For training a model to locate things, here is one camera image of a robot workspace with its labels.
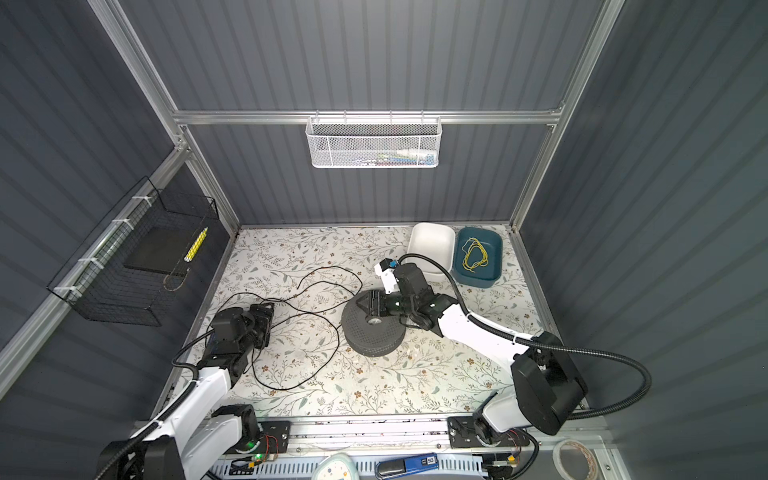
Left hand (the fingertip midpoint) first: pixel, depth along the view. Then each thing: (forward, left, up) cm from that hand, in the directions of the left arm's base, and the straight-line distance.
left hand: (273, 310), depth 86 cm
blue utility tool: (-39, -36, -5) cm, 53 cm away
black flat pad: (+8, +24, +19) cm, 32 cm away
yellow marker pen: (+10, +16, +19) cm, 27 cm away
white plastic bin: (+30, -54, -5) cm, 62 cm away
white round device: (-38, -20, -7) cm, 44 cm away
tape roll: (-39, -71, -7) cm, 82 cm away
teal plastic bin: (+23, -68, -7) cm, 72 cm away
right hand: (-4, -28, +7) cm, 29 cm away
